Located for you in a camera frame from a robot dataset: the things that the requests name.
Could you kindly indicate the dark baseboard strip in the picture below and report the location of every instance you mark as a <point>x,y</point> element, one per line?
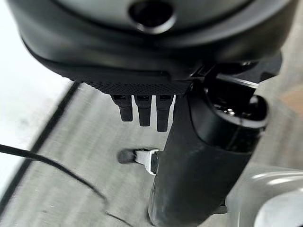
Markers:
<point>47,132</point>

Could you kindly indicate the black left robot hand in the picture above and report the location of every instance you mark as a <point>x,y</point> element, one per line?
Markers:
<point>132,54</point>

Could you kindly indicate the dark and white robot foot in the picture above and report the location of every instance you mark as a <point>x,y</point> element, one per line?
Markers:
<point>144,158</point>

